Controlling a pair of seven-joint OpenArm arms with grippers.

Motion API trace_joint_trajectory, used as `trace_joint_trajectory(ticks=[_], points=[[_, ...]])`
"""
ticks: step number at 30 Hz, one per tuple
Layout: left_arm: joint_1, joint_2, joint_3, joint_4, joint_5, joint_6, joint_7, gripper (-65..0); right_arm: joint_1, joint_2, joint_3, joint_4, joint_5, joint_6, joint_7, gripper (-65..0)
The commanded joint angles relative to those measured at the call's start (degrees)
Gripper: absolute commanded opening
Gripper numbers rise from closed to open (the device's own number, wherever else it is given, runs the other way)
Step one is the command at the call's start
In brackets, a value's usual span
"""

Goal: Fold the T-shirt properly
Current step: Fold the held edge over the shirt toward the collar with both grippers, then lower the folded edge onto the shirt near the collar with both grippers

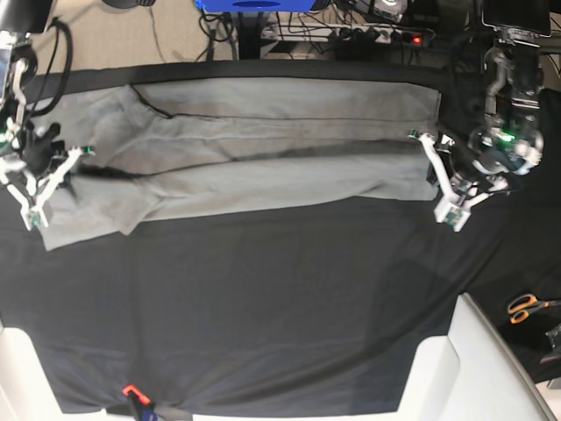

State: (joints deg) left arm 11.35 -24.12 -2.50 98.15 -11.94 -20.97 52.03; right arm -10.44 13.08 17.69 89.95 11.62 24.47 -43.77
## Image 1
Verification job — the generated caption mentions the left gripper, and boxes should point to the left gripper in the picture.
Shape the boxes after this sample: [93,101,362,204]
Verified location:
[426,135,511,197]

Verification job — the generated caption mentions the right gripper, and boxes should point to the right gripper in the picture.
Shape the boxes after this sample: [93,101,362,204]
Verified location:
[12,122,65,178]

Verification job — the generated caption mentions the grey T-shirt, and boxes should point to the grey T-shirt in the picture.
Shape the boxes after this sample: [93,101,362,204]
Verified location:
[38,78,441,251]

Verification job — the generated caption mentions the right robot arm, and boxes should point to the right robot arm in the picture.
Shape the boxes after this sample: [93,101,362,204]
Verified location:
[1,1,73,177]

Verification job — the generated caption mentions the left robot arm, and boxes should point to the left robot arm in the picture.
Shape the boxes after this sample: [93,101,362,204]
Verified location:
[421,1,551,207]

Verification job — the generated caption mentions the black table cloth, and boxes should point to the black table cloth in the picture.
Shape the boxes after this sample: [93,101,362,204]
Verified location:
[1,61,560,417]

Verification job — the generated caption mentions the white power strip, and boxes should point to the white power strip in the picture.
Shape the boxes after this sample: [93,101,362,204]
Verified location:
[260,22,436,47]

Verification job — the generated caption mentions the white base housing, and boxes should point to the white base housing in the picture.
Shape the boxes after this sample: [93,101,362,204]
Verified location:
[397,294,556,421]
[1,327,62,420]

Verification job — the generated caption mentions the blue plastic box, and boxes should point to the blue plastic box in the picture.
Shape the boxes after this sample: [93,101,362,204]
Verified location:
[194,0,315,13]

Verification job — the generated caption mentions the black metal stand column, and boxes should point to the black metal stand column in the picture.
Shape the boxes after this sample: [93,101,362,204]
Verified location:
[235,12,269,60]

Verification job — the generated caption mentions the red black clamp bottom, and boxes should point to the red black clamp bottom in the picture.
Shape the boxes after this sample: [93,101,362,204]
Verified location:
[122,384,159,421]

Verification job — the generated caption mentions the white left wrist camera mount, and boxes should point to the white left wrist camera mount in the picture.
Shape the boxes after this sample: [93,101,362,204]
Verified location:
[408,129,490,232]

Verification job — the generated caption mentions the orange handled scissors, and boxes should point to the orange handled scissors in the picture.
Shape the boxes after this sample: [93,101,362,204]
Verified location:
[507,294,560,325]

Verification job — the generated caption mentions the small black metal bracket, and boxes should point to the small black metal bracket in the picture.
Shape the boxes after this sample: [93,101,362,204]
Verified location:
[540,325,561,364]

